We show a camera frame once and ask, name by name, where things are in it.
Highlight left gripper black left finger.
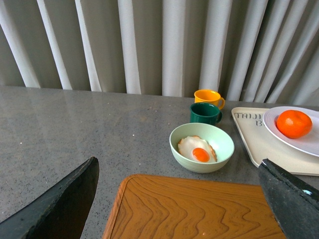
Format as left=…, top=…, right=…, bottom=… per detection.
left=0, top=157, right=99, bottom=239

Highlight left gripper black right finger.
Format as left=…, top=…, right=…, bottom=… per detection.
left=258, top=159, right=319, bottom=239

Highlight white ridged plate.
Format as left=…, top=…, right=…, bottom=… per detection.
left=263, top=106, right=319, bottom=157

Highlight orange mandarin fruit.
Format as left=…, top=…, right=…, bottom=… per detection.
left=276, top=110, right=313, bottom=139

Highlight cream bear tray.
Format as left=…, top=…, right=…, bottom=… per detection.
left=231, top=107, right=319, bottom=176

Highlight wooden cutting board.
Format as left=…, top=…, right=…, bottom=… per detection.
left=103, top=174, right=284, bottom=239

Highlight light green bowl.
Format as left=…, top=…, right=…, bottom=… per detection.
left=169, top=123, right=234, bottom=173

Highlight fake fried egg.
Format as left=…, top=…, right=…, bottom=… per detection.
left=177, top=135, right=217, bottom=163

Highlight dark green mug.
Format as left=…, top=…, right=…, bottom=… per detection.
left=190, top=102, right=223, bottom=125

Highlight yellow mug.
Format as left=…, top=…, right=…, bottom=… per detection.
left=194, top=89, right=225, bottom=110

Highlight grey white curtain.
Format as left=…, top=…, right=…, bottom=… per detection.
left=0, top=0, right=319, bottom=106

